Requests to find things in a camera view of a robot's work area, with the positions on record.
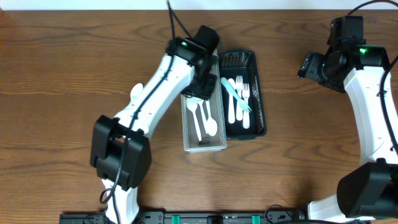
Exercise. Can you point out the dark green plastic basket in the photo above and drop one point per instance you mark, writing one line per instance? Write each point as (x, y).
(242, 63)

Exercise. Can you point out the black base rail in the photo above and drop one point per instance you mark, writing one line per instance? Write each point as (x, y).
(271, 215)

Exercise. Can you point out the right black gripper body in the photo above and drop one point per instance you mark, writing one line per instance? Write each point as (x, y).
(310, 66)

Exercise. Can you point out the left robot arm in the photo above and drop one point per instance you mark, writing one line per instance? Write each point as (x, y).
(120, 149)

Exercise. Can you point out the clear plastic basket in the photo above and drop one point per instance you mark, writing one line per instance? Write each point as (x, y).
(208, 143)

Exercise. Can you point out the white plastic fork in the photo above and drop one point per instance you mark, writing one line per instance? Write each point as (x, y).
(246, 95)
(239, 88)

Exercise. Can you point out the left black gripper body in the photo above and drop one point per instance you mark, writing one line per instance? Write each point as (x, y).
(202, 86)

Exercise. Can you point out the pale green plastic fork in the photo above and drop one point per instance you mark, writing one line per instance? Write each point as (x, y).
(243, 104)

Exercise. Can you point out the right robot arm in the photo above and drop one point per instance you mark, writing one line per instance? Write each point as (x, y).
(370, 191)

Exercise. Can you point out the white plastic spoon bowl down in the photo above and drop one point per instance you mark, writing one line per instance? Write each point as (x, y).
(211, 124)

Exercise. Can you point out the short white plastic spoon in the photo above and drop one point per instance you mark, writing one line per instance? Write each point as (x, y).
(231, 114)

